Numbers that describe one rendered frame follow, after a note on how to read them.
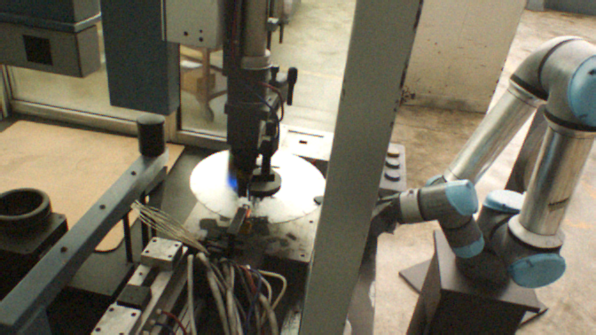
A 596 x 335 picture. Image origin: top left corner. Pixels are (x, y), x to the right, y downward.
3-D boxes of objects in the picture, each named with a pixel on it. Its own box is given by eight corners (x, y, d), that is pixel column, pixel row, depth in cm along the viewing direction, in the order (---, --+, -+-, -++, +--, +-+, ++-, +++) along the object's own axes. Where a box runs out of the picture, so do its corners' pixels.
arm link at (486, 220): (506, 224, 131) (524, 183, 123) (529, 258, 119) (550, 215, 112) (465, 222, 129) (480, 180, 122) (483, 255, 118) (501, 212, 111)
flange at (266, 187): (241, 196, 110) (241, 187, 109) (232, 170, 119) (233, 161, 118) (286, 191, 114) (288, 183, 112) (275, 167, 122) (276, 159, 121)
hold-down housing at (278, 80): (261, 145, 106) (268, 58, 96) (281, 150, 105) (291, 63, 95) (251, 156, 102) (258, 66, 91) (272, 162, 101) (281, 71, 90)
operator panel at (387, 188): (362, 177, 162) (371, 139, 154) (395, 183, 161) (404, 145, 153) (357, 227, 138) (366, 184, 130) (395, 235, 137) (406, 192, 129)
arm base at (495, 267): (505, 253, 136) (517, 225, 131) (516, 290, 123) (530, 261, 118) (451, 242, 137) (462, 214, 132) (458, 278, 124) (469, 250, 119)
